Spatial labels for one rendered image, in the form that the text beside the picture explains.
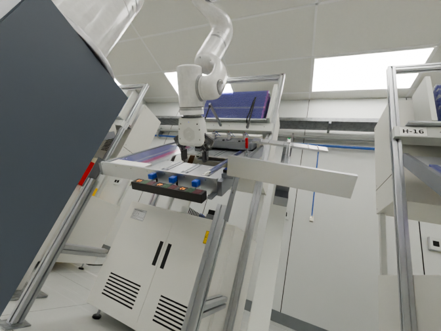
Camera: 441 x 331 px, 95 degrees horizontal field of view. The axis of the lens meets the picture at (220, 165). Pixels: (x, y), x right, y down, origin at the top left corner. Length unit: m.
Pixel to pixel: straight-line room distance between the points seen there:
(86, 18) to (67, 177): 0.25
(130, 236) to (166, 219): 0.23
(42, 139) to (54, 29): 0.14
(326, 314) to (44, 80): 2.65
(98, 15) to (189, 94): 0.33
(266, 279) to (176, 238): 0.57
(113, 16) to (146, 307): 1.12
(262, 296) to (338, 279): 1.96
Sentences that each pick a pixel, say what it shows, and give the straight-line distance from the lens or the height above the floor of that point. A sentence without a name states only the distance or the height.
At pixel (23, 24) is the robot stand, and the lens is 0.35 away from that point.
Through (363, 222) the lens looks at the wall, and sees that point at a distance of 2.80.
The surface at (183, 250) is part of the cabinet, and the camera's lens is 1.12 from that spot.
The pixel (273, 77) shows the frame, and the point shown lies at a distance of 1.85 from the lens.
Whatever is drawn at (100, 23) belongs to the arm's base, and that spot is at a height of 0.77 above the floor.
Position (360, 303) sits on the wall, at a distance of 2.71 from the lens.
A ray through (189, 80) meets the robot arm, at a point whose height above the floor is 0.94.
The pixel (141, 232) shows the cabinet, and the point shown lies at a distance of 1.29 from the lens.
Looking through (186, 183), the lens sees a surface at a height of 0.70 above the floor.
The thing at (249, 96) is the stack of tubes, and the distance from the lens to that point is 1.66.
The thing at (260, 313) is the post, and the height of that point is 0.35.
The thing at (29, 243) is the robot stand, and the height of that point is 0.43.
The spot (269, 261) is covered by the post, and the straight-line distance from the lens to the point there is 0.76.
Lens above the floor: 0.48
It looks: 22 degrees up
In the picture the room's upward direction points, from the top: 17 degrees clockwise
